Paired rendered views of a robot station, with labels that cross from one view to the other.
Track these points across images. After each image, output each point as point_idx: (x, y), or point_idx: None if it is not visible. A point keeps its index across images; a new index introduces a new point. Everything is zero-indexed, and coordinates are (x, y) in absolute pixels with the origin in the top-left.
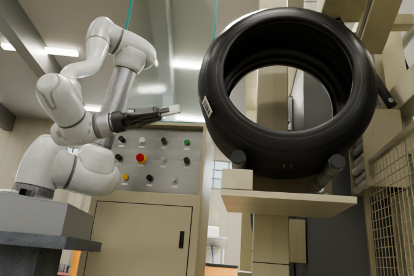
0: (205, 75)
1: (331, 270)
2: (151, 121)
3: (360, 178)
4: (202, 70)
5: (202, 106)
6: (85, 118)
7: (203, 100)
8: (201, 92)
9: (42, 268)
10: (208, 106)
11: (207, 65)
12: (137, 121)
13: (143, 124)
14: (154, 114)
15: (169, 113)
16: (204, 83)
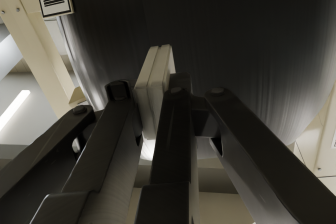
0: (83, 83)
1: None
2: (231, 141)
3: None
4: (101, 108)
5: None
6: None
7: (55, 10)
8: (81, 47)
9: None
10: None
11: (91, 104)
12: (65, 223)
13: (287, 201)
14: (103, 113)
15: (141, 68)
16: (77, 63)
